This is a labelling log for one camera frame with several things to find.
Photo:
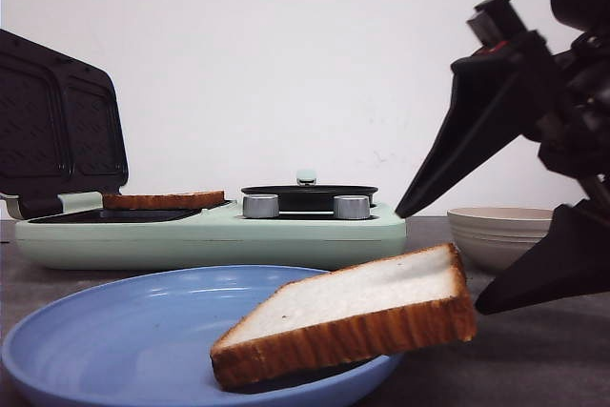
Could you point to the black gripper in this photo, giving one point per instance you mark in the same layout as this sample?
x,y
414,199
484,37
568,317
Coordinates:
x,y
514,85

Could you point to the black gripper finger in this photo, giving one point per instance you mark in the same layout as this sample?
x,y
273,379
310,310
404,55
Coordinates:
x,y
571,260

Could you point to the beige ribbed bowl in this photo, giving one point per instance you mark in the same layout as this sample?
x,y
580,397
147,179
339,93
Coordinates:
x,y
495,237

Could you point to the breakfast maker hinged lid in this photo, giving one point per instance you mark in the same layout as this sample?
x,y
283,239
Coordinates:
x,y
60,129

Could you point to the toast bread slice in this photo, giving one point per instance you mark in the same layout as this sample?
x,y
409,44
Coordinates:
x,y
383,307
168,201

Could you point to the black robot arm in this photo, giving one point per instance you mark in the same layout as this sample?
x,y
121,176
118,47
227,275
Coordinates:
x,y
511,86

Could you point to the mint green breakfast maker base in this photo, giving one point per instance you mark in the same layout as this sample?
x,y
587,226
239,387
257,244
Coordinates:
x,y
96,239

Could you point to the right silver control knob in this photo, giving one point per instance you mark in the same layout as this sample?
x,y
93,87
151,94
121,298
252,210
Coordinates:
x,y
351,207

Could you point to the silver control knob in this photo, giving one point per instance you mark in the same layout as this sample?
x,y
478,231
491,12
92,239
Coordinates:
x,y
351,207
260,206

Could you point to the black round frying pan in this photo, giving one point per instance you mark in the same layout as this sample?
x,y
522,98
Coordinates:
x,y
310,197

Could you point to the left silver control knob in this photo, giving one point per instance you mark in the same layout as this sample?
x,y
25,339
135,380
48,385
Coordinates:
x,y
260,206

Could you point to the blue round plate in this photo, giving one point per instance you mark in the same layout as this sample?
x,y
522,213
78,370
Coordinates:
x,y
145,341

